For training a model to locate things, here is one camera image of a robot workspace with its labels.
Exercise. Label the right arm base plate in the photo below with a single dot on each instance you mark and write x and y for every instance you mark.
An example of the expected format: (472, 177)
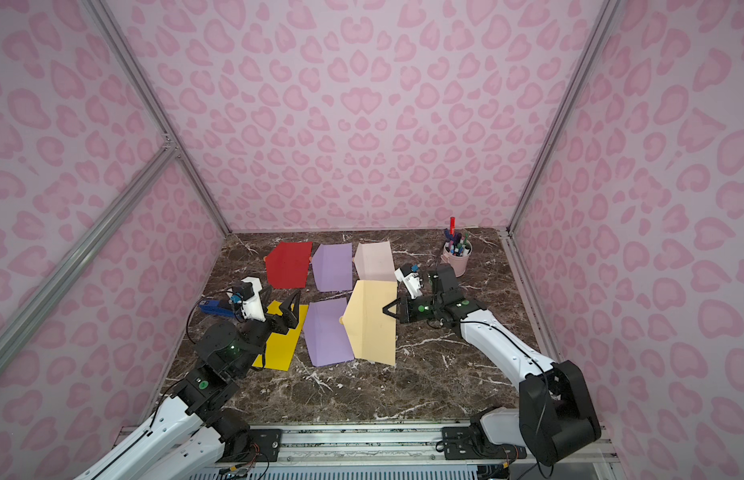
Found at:
(470, 443)

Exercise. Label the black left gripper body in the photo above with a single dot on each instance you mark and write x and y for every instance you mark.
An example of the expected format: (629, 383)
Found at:
(276, 321)

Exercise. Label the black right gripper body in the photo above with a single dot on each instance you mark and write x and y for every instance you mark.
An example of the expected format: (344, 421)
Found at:
(408, 308)

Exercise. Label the cream white envelope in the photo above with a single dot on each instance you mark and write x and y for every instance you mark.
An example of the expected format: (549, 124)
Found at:
(374, 262)

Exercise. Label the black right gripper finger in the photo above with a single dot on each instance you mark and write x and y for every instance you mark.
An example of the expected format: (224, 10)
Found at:
(395, 317)
(394, 307)

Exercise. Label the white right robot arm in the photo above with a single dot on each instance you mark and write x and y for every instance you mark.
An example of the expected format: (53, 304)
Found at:
(555, 417)

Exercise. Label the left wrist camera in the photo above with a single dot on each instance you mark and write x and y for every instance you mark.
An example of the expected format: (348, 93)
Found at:
(246, 301)

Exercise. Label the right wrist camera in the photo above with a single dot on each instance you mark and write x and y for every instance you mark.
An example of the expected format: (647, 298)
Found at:
(408, 275)

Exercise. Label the pink pen cup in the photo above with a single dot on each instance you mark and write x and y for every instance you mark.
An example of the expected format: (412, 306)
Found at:
(457, 255)

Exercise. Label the lilac envelope with butterfly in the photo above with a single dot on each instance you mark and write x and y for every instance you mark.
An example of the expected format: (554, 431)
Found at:
(333, 267)

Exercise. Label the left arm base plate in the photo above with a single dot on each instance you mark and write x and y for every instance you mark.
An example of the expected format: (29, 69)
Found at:
(260, 444)

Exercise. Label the tan kraft envelope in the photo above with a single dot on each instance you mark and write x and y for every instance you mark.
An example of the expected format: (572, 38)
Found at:
(372, 333)

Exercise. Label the yellow envelope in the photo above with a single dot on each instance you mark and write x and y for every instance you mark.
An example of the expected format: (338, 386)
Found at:
(280, 348)

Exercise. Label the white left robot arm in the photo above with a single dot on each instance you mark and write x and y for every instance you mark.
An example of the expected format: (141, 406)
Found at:
(190, 430)

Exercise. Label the red envelope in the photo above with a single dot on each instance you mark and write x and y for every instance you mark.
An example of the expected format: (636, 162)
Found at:
(287, 265)

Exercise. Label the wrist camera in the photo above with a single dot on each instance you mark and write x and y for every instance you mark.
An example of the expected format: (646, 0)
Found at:
(246, 301)
(408, 275)

